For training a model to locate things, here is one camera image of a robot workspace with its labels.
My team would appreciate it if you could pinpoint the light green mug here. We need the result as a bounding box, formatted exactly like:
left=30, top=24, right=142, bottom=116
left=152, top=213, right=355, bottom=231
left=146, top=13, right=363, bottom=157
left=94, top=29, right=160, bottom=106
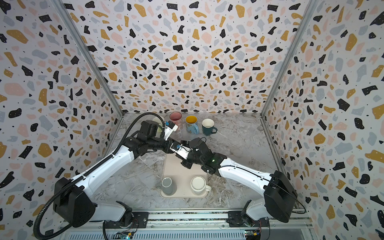
left=152, top=117, right=165, bottom=127

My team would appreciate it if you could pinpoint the white mug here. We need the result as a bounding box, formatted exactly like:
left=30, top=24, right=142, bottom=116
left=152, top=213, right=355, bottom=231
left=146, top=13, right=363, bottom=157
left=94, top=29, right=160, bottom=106
left=191, top=176, right=212, bottom=195

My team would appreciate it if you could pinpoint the light blue mug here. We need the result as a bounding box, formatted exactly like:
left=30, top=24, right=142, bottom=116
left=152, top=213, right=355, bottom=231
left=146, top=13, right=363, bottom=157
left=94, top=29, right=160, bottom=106
left=186, top=116, right=200, bottom=135

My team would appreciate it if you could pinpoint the dark green mug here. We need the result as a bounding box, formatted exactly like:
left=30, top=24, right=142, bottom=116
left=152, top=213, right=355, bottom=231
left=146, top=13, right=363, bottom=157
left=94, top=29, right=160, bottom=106
left=202, top=119, right=218, bottom=136

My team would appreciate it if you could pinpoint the pink mug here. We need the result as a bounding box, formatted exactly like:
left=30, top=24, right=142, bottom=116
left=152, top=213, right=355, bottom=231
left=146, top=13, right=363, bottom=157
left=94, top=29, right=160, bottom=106
left=170, top=112, right=182, bottom=129

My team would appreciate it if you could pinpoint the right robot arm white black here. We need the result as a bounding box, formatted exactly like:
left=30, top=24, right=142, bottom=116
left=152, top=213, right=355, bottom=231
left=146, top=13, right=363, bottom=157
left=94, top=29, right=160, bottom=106
left=170, top=138, right=298, bottom=223

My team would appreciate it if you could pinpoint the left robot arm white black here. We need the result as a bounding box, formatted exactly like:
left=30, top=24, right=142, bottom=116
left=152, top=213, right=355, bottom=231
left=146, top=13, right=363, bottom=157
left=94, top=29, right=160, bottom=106
left=53, top=121, right=178, bottom=228

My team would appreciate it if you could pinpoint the grey mug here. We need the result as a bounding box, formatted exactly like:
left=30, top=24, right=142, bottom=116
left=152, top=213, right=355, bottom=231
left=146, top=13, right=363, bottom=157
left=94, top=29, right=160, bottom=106
left=161, top=177, right=177, bottom=196

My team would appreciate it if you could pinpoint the beige serving tray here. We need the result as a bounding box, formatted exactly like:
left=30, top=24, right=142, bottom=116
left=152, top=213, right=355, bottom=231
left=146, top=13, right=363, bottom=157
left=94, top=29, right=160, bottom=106
left=160, top=154, right=209, bottom=199

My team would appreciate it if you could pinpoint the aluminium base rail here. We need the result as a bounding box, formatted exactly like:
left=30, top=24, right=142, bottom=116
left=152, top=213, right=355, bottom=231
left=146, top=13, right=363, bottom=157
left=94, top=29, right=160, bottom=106
left=59, top=209, right=317, bottom=240

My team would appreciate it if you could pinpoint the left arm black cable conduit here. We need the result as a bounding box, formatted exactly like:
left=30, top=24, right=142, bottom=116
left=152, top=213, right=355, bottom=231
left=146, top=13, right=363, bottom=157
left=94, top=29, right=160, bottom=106
left=32, top=112, right=166, bottom=240

